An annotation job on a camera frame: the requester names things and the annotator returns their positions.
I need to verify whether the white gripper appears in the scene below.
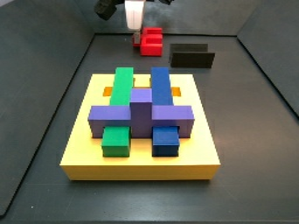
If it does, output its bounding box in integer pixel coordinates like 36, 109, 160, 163
125, 0, 145, 44

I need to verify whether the red cross-shaped block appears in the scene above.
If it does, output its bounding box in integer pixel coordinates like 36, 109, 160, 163
133, 27, 164, 57

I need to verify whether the yellow base board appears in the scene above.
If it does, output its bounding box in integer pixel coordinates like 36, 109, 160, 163
60, 74, 220, 180

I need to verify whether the black block holder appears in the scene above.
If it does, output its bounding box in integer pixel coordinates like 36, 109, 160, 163
169, 44, 215, 68

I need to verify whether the purple cross-shaped block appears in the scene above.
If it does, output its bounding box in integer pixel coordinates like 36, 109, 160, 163
88, 88, 195, 138

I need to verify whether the blue long block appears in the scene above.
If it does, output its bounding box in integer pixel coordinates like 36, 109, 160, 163
151, 67, 180, 157

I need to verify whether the green long block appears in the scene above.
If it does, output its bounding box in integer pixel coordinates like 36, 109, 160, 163
101, 67, 133, 158

